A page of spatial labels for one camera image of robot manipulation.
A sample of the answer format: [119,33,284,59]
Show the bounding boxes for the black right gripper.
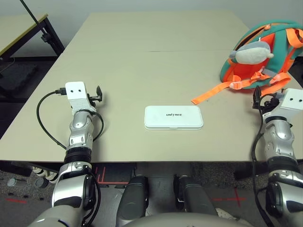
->
[252,86,284,109]

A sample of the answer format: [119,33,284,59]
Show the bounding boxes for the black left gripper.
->
[86,86,104,106]

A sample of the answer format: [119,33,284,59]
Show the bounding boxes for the grey plush shark toy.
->
[229,42,275,64]

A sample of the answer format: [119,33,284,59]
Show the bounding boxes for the green and orange backpack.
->
[191,20,303,105]

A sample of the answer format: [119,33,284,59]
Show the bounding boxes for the white Unitree pencil case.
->
[144,105,204,130]

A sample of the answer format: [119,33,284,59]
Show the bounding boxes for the dark foam floor mat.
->
[0,63,40,95]

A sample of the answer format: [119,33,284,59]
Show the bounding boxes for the white ribbed coil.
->
[32,166,57,183]

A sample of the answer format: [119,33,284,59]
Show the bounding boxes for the thin black pole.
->
[20,0,38,24]

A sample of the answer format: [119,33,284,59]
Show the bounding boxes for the dark grey robot left thigh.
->
[117,175,149,222]

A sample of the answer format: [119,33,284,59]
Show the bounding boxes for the dark grey robot thigh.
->
[174,174,217,217]
[117,175,149,222]

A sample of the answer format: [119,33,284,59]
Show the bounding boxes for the black table foot bar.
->
[0,162,33,177]

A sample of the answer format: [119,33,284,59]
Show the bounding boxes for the dark grey robot right thigh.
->
[174,174,217,217]

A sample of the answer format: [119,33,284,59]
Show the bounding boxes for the white perforated shoe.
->
[215,207,237,220]

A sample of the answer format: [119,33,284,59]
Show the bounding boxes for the grey robot torso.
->
[118,212,240,227]

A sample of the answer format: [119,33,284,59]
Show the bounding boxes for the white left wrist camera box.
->
[65,81,98,113]

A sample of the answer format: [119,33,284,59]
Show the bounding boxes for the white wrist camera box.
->
[65,81,98,113]
[272,88,303,119]

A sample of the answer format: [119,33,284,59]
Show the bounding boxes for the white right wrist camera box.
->
[272,88,303,119]

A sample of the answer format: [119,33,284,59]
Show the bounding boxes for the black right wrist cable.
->
[250,94,276,227]

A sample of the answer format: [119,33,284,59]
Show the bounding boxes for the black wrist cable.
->
[36,87,105,150]
[250,94,276,227]

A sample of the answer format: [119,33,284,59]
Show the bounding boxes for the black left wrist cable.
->
[36,87,105,150]

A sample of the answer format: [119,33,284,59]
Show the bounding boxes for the side table with black frame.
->
[0,13,66,62]

